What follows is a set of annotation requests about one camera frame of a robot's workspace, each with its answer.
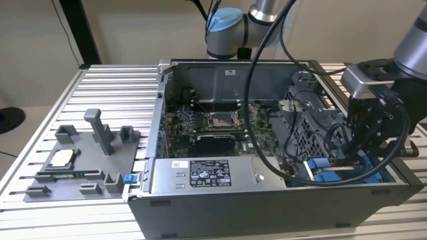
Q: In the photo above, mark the metal disk bay cage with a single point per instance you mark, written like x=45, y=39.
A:
x=289, y=105

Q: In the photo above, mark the silver power supply unit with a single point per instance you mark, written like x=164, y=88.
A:
x=240, y=175

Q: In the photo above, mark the green RAM stick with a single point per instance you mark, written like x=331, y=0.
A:
x=77, y=174

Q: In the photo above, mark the grey parts rack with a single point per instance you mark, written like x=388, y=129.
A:
x=87, y=160

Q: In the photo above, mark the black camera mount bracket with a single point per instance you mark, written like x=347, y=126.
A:
x=369, y=66

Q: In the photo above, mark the black wrist side bracket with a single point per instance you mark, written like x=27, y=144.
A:
x=400, y=147

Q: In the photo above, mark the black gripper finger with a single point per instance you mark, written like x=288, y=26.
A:
x=369, y=135
x=355, y=120

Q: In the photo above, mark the blue case latch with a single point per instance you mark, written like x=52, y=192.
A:
x=129, y=179

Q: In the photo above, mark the black PC case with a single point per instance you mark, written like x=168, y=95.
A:
x=233, y=215

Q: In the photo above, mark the black frame post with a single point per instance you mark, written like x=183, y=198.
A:
x=83, y=37

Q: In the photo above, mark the green motherboard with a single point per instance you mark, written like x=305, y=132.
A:
x=181, y=141

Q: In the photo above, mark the silver CPU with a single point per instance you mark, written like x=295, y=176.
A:
x=61, y=159

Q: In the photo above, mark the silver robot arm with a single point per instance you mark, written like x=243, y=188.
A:
x=229, y=37

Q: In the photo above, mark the black graphics card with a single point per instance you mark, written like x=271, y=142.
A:
x=215, y=143

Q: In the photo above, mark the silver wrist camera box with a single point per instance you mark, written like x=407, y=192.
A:
x=356, y=82

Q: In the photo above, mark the black round stand base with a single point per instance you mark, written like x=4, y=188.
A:
x=10, y=120

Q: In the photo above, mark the hard disk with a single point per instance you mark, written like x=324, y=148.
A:
x=324, y=177
x=317, y=162

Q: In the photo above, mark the CPU socket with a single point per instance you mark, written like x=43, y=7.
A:
x=220, y=121

